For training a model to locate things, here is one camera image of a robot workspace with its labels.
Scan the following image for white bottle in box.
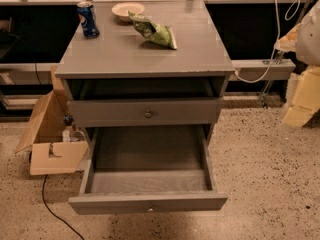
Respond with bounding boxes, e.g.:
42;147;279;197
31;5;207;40
62;129;71;142

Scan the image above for green chip bag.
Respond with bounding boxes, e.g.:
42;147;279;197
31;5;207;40
128;12;177;50

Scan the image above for slanted metal pole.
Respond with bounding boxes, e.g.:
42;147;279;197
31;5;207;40
258;0;320;109

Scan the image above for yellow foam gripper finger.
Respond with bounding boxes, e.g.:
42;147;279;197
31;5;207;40
274;23;320;128

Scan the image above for black floor cable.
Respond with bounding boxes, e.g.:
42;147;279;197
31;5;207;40
41;174;86;240

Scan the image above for blue pepsi can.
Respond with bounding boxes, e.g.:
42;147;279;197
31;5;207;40
77;1;100;38

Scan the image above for open cardboard box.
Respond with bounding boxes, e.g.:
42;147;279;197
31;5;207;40
15;66;89;175

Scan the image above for grey drawer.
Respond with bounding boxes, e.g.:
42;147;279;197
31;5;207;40
69;125;228;215
68;98;222;127

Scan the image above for white ceramic bowl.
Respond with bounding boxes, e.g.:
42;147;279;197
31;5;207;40
112;2;145;22

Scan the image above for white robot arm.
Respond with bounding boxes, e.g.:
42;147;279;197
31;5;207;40
274;5;320;127

